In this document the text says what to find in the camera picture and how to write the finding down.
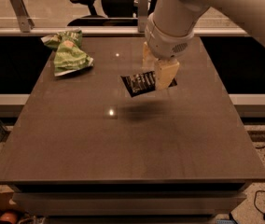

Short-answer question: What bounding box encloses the black office chair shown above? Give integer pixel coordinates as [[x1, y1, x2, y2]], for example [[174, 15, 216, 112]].
[[66, 0, 161, 27]]

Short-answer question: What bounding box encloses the black rxbar chocolate bar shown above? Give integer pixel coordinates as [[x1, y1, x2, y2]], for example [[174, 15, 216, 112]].
[[121, 71, 156, 97]]

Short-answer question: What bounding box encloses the middle metal railing bracket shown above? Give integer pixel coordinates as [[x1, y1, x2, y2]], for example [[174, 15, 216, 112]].
[[138, 0, 148, 33]]

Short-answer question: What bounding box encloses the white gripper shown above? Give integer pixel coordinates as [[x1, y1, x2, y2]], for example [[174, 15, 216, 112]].
[[142, 13, 194, 90]]

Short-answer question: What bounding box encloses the metal railing bracket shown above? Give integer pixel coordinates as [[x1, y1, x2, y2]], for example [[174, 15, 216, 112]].
[[138, 0, 148, 33], [9, 0, 35, 33]]

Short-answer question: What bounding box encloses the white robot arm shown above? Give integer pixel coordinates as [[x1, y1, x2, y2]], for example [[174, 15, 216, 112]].
[[146, 0, 265, 93]]

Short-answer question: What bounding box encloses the orange round object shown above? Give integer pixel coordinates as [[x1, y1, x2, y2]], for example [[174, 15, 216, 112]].
[[0, 211, 18, 224]]

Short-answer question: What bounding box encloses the left metal railing bracket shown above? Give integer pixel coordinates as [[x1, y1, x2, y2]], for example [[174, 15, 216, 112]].
[[9, 0, 35, 33]]

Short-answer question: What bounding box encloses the green jalapeno chip bag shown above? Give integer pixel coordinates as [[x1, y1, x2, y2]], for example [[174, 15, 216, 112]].
[[41, 30, 93, 77]]

